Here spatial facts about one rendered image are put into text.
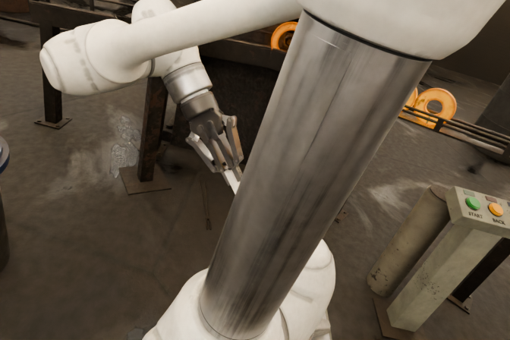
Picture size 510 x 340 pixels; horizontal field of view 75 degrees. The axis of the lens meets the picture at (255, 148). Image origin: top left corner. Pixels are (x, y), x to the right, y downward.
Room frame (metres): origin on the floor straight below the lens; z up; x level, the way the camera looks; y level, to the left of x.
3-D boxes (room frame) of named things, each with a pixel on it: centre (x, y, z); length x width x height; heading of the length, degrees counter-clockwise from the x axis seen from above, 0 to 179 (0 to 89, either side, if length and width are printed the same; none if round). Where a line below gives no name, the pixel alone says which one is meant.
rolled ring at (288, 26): (1.56, -0.01, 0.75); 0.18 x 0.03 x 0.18; 96
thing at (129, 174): (1.22, 0.48, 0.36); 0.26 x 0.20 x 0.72; 130
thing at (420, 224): (1.05, -0.70, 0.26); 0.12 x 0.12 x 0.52
